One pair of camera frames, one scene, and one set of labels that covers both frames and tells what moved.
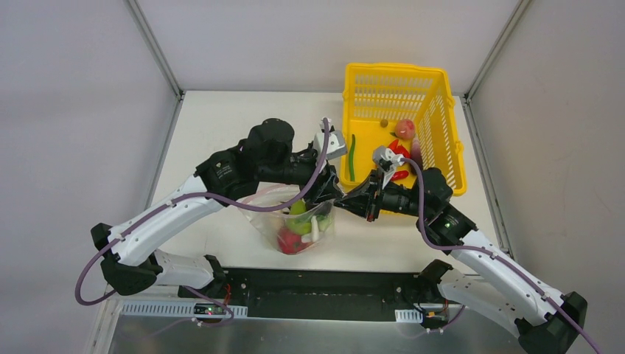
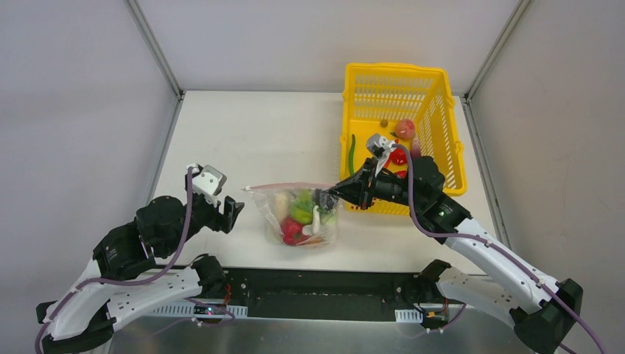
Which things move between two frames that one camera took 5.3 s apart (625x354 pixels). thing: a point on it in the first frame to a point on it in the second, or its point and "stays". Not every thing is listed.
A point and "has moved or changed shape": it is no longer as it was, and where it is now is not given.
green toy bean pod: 351,158 stays
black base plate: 329,294 stays
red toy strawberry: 402,150 stays
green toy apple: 298,220 stays
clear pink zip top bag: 295,229 has moved or changed shape
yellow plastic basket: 409,108 stays
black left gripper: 321,183 to 223,214
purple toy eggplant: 416,153 stays
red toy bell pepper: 290,243 to 292,232
